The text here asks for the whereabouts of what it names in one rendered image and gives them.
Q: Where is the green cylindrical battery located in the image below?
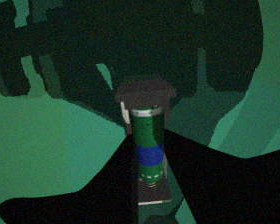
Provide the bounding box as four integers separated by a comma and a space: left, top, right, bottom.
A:
131, 107, 165, 183

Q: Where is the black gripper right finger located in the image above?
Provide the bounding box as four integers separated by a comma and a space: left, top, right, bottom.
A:
164, 129, 280, 224

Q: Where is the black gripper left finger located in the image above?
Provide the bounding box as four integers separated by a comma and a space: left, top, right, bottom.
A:
0, 135, 139, 224

